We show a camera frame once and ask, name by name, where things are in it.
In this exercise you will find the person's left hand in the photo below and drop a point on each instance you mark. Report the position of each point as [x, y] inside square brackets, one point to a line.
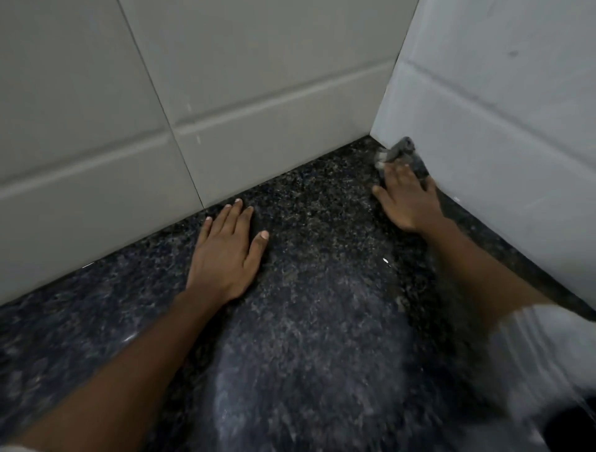
[222, 263]

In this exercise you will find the person's right hand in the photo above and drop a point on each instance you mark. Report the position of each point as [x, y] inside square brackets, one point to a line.
[412, 205]

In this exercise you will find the person's right thumb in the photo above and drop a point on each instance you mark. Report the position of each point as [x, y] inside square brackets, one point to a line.
[382, 196]

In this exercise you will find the person's left thumb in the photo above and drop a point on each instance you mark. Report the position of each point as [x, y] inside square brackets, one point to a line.
[259, 246]

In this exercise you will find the person's left little finger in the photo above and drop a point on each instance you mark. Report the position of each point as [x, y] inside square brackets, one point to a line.
[206, 228]

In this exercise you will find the person's left middle finger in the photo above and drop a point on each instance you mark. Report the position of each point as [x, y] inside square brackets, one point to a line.
[233, 217]

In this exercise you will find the grey cleaning cloth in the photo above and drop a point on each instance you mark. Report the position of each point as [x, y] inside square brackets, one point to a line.
[404, 150]

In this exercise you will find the person's right forearm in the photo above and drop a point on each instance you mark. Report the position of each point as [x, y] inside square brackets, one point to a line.
[479, 274]

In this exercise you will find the person's left forearm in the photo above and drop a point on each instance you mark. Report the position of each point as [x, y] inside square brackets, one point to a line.
[121, 372]

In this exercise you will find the white shirt sleeve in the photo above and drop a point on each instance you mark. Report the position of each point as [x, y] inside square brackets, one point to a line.
[544, 363]

